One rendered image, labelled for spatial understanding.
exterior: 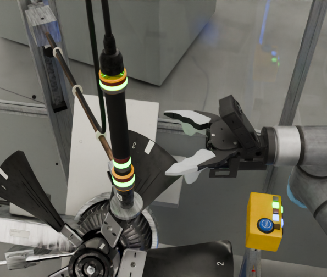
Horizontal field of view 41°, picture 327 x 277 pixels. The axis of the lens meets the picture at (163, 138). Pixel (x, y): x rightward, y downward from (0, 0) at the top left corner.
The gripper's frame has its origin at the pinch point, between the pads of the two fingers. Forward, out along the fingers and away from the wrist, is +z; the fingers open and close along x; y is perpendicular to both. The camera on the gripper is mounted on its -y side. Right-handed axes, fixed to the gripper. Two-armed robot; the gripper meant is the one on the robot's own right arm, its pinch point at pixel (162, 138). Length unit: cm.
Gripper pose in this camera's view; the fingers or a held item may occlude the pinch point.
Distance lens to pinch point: 79.7
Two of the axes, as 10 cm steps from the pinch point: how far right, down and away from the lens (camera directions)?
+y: 0.0, 6.8, 7.3
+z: -10.0, 0.0, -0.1
